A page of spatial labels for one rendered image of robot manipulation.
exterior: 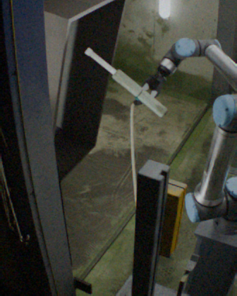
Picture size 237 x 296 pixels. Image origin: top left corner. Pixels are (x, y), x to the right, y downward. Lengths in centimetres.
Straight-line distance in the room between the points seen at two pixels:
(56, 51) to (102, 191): 154
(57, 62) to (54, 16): 24
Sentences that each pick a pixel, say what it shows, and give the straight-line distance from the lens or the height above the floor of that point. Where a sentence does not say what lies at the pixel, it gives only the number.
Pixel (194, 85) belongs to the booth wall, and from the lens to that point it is 433.
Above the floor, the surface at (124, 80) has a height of 130.
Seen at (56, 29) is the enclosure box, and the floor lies 157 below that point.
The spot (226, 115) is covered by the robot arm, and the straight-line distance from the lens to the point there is 158.
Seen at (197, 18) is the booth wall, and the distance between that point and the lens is 403.
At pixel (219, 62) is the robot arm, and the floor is 145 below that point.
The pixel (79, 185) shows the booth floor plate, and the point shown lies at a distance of 332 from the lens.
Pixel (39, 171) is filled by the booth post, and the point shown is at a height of 134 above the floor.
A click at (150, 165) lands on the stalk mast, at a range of 100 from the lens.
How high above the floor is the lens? 228
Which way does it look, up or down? 36 degrees down
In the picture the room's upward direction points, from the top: straight up
